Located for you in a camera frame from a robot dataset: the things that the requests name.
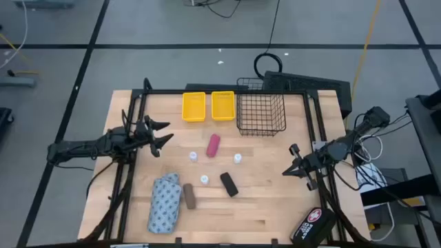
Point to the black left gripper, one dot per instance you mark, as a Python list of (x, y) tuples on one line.
[(144, 136)]

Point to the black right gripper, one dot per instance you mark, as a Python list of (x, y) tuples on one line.
[(310, 162)]

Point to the pink bandage roll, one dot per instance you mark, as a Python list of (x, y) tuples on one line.
[(213, 145)]

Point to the black bandage roll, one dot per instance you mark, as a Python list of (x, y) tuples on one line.
[(229, 184)]

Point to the brown bandage roll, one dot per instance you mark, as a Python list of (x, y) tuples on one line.
[(189, 196)]

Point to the patterned grey fabric pouch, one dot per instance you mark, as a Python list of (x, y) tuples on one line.
[(164, 205)]

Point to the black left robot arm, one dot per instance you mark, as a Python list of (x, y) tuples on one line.
[(82, 148)]

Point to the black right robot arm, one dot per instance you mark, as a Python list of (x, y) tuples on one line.
[(348, 141)]

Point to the yellow plastic basket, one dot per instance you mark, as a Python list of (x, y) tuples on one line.
[(193, 106), (223, 105)]

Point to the black first aid kit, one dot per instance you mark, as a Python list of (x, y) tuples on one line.
[(311, 227)]

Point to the white printed box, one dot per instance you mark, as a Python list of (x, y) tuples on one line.
[(370, 177)]

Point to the black side cart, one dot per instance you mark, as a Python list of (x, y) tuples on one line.
[(425, 137)]

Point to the grey floor bar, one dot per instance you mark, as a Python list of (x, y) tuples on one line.
[(17, 82)]

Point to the black metal table frame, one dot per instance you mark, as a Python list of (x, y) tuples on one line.
[(224, 92)]

